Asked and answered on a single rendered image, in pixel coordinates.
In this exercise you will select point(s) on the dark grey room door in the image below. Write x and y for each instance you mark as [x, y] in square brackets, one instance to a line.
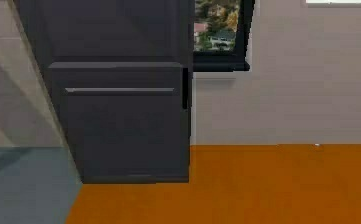
[121, 126]

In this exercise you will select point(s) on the black framed window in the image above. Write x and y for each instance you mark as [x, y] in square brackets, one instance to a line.
[218, 30]

